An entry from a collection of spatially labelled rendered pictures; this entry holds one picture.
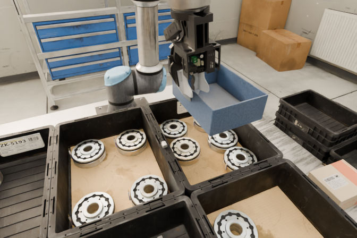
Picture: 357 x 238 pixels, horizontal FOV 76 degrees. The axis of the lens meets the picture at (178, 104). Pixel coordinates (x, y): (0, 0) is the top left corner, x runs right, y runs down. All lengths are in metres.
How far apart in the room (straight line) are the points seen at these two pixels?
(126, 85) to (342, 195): 0.85
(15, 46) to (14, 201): 2.75
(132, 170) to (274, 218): 0.42
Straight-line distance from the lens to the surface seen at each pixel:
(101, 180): 0.75
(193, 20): 0.39
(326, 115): 1.81
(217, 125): 0.50
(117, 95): 1.00
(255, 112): 0.55
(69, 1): 3.26
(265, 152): 0.75
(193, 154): 0.74
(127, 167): 0.77
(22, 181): 0.86
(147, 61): 0.96
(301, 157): 1.08
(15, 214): 0.79
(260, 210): 0.70
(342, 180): 0.95
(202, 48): 0.42
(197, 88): 0.53
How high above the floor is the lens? 1.40
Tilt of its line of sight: 34 degrees down
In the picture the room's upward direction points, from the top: straight up
